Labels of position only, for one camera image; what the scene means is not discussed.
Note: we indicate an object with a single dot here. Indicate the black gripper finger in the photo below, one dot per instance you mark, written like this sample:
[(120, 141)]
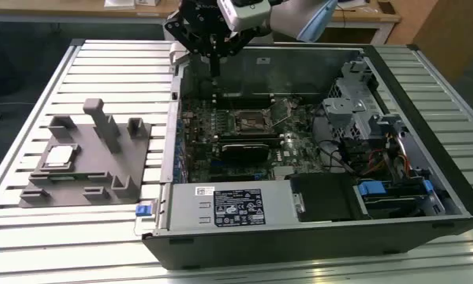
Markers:
[(189, 40), (236, 41)]

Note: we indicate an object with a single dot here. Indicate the silver CPU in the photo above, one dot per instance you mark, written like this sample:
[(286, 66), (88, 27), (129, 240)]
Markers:
[(60, 155)]

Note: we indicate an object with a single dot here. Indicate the CPU socket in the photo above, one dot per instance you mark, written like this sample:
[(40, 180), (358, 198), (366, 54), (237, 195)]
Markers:
[(252, 121)]

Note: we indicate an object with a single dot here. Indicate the small white box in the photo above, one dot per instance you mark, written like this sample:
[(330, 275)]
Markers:
[(148, 2)]

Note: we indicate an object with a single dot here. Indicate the black RAM slot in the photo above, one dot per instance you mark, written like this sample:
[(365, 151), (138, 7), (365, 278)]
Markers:
[(244, 104), (248, 135), (248, 139), (244, 96)]

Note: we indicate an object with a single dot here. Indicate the large white box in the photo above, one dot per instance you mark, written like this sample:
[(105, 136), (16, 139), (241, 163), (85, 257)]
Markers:
[(120, 4)]

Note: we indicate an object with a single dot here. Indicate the wooden desk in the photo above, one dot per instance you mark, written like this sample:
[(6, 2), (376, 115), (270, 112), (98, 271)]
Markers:
[(62, 12)]

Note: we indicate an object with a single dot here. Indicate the perforated metal drive cage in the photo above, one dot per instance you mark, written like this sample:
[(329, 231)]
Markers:
[(338, 109)]

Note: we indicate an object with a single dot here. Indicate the black graphics card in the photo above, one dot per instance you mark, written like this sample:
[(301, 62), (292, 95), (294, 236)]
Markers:
[(244, 152)]

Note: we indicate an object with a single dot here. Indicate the green motherboard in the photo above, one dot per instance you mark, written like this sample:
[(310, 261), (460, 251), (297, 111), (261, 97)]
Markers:
[(300, 148)]

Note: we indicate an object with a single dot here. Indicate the small black device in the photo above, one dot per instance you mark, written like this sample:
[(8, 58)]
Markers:
[(386, 7)]

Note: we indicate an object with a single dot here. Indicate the grey parts rack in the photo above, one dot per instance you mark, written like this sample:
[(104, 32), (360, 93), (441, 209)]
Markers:
[(86, 148)]

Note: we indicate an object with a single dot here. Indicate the small silver chipset heatsink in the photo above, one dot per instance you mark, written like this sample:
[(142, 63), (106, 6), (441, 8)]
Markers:
[(284, 172)]

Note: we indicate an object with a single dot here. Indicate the wooden cabinet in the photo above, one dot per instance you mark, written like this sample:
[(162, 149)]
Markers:
[(449, 35)]

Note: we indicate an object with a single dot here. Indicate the green RAM stick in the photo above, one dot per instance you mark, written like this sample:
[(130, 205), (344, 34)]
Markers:
[(76, 176)]

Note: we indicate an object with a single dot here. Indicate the black plastic shroud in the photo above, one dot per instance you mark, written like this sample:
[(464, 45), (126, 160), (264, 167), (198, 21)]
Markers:
[(322, 195)]

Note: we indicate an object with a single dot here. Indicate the grey power supply unit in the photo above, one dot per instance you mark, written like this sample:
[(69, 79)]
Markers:
[(189, 207)]

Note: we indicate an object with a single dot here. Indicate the blue case latch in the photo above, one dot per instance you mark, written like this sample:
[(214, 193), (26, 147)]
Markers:
[(142, 210)]

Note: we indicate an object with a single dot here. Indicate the hard disk in blue carrier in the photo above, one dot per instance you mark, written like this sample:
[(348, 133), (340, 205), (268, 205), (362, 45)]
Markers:
[(370, 189)]

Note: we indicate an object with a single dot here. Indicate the small blue bay clip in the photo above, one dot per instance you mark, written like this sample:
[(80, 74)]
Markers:
[(428, 186)]

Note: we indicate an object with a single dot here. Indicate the black open PC case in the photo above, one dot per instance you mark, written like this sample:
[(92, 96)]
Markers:
[(300, 248)]

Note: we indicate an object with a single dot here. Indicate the metal disk bay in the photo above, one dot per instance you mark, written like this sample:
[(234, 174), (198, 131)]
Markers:
[(433, 207)]

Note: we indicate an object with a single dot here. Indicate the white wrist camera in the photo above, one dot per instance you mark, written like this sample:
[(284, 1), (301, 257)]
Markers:
[(248, 16)]

